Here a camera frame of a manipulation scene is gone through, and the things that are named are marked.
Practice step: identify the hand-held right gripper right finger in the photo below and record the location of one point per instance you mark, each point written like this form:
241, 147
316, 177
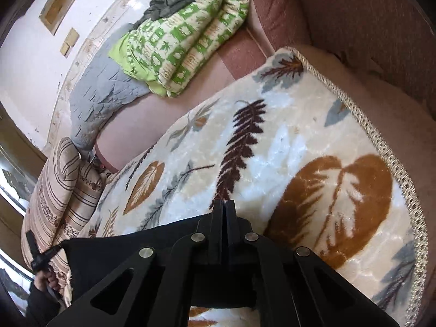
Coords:
233, 235

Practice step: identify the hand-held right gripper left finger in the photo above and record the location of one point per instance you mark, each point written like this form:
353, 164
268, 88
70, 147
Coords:
216, 235

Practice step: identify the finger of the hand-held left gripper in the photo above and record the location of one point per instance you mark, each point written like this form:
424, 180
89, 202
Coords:
34, 248

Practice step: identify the black pants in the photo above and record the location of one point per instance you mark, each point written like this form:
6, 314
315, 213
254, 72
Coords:
102, 257

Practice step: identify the person's left forearm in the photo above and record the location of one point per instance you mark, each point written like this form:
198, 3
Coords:
39, 308

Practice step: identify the person's left hand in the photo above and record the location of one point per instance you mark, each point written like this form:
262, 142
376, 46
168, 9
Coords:
47, 284

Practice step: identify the striped beige pillow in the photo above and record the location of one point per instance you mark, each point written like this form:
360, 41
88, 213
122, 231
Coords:
58, 190

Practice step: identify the leaf print fleece blanket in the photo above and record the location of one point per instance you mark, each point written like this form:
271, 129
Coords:
272, 150

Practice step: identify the grey quilted blanket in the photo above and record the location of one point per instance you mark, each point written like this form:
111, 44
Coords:
98, 88

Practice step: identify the green patterned quilt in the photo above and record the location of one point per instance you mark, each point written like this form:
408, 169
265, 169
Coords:
190, 41

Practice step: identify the dark grey cloth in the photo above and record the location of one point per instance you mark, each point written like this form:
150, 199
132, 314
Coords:
170, 3

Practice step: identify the pink sofa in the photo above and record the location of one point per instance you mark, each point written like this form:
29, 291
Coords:
357, 17

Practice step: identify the beige wall switch plate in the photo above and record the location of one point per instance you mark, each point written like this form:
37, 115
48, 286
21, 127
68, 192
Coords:
72, 37
65, 49

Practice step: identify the framed wall picture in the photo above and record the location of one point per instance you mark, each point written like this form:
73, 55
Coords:
59, 5

